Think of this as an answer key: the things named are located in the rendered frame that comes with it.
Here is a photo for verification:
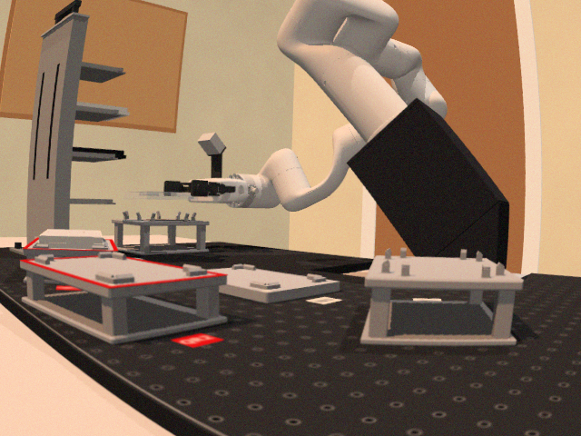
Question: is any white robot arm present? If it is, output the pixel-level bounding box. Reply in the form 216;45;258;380
237;0;448;212

